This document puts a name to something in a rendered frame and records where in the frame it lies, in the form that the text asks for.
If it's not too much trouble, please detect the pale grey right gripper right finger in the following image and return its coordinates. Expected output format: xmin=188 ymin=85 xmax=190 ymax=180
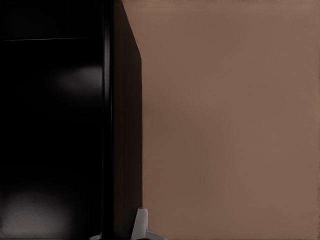
xmin=130 ymin=207 xmax=168 ymax=240

